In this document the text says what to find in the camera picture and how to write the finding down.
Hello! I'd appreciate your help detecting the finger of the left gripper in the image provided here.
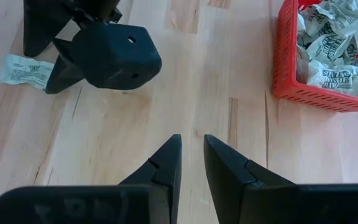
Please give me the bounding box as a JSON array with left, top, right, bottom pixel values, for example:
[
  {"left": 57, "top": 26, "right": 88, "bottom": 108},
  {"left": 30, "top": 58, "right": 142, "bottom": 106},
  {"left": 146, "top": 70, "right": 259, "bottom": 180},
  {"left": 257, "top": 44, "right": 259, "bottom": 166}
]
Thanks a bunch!
[
  {"left": 44, "top": 39, "right": 85, "bottom": 95},
  {"left": 23, "top": 0, "right": 74, "bottom": 58}
]

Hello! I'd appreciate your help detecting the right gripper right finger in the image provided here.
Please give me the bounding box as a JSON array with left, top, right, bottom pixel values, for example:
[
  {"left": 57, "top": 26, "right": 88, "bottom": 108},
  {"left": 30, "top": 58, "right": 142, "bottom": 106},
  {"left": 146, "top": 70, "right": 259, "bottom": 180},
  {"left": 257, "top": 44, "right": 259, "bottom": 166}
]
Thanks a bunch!
[{"left": 203, "top": 134, "right": 296, "bottom": 224}]

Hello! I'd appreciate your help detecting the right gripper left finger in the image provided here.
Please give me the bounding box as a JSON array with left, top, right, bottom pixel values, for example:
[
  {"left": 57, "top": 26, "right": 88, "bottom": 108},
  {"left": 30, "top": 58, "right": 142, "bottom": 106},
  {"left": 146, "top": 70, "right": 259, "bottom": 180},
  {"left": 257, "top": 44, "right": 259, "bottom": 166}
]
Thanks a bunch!
[{"left": 119, "top": 134, "right": 183, "bottom": 224}]

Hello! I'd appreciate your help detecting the red slotted plastic basket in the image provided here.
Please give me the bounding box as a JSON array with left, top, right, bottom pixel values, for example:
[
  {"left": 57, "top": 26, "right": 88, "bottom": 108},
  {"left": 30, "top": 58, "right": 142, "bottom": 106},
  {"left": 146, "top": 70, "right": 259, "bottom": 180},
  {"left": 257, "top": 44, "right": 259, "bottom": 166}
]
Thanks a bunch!
[{"left": 272, "top": 0, "right": 358, "bottom": 113}]

